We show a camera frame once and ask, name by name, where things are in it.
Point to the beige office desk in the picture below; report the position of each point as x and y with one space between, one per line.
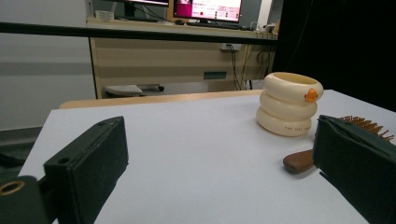
155 62

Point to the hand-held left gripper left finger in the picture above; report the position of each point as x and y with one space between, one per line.
90 161

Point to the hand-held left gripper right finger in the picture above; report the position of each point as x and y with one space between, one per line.
358 161

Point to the green label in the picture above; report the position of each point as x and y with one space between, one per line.
214 75

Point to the monitor with pink screen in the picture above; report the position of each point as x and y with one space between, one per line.
208 9

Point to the white power outlet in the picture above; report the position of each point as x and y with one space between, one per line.
231 47

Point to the dark computer monitor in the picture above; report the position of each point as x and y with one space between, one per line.
134 6

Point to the black curtain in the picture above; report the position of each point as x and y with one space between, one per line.
342 46

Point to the grey chair base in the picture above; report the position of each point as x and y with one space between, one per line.
123 90

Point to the wooden hairbrush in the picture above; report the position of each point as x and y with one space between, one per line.
299 160

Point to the black keyboard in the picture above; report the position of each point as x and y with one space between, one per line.
218 25

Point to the clear plastic container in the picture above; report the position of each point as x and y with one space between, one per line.
104 15

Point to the cream ringed holder cup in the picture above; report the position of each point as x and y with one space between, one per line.
288 107

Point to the black computer mouse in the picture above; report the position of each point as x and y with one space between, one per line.
179 22

